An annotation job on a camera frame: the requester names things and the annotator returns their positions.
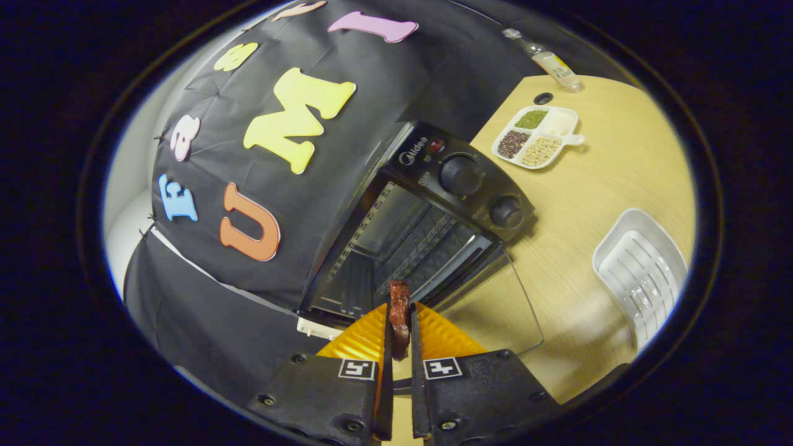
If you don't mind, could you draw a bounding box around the white plastic tray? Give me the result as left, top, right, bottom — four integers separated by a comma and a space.
592, 208, 688, 354

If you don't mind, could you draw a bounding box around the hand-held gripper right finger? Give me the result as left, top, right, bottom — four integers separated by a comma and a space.
409, 302, 561, 444

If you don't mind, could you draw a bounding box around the brown meat slice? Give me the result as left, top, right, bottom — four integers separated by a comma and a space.
388, 281, 412, 362

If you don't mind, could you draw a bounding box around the white divided dish with beans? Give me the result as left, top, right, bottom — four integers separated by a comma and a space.
492, 105, 585, 170

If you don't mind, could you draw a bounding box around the small clear glass bottle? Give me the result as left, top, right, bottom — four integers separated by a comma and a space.
502, 27, 585, 94

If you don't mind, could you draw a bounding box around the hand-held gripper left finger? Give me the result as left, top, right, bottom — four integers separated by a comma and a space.
248, 302, 395, 444

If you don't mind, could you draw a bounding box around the black toaster oven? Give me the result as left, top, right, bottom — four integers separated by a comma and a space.
297, 121, 545, 360

